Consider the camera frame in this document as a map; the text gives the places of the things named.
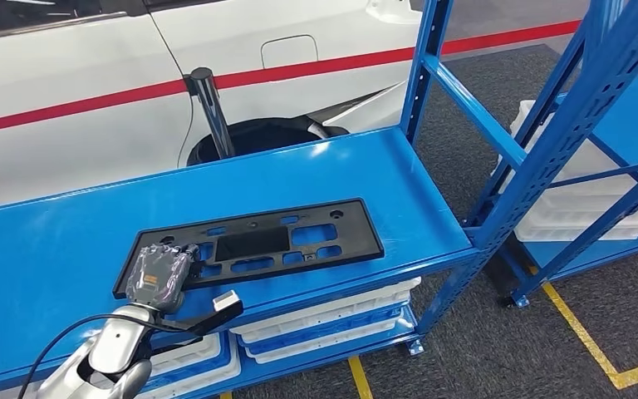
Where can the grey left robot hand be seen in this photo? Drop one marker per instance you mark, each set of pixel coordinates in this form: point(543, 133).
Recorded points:
point(156, 281)

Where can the black plastic bracket panel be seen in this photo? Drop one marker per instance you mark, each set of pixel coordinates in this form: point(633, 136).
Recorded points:
point(357, 237)

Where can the white car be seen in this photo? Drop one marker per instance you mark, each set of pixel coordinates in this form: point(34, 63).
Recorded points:
point(49, 165)

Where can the chrome stanchion post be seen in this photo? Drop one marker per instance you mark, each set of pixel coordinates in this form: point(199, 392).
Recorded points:
point(214, 118)

